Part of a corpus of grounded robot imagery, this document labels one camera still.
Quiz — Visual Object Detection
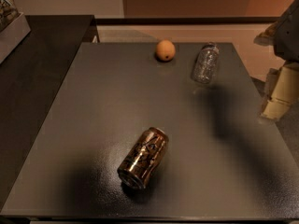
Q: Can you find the black side table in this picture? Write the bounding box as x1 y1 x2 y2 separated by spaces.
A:
0 15 96 210

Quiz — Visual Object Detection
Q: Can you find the orange fruit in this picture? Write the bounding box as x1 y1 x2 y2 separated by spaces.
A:
155 39 176 62

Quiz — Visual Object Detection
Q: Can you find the orange soda can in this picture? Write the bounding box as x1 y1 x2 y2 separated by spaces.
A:
117 127 169 189

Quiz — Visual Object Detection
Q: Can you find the clear plastic bottle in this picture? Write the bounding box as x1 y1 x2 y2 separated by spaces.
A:
192 42 220 84

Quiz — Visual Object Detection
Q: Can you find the grey box with items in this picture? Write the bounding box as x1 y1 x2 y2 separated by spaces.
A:
0 0 31 63

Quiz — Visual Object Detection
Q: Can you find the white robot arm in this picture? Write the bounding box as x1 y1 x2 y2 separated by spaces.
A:
254 0 299 120

